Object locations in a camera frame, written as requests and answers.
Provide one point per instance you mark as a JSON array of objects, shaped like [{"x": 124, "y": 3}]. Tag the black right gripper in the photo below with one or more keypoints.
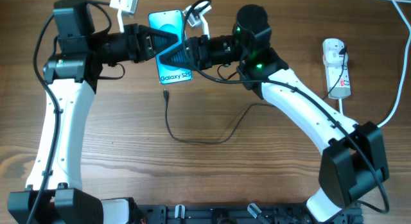
[{"x": 203, "y": 43}]

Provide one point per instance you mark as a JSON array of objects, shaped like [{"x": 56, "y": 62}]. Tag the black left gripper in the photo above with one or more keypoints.
[{"x": 140, "y": 33}]

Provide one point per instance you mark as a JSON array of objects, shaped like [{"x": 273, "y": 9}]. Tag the blue Galaxy smartphone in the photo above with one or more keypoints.
[{"x": 169, "y": 21}]

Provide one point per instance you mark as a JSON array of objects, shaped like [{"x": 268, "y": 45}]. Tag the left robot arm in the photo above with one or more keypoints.
[{"x": 53, "y": 191}]

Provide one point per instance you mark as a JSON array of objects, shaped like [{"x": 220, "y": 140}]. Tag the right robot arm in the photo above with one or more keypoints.
[{"x": 353, "y": 156}]

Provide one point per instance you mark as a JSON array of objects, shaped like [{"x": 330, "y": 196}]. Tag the white USB charger plug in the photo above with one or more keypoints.
[{"x": 334, "y": 58}]

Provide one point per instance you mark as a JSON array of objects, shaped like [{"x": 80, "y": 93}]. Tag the white power strip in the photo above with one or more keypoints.
[{"x": 337, "y": 78}]

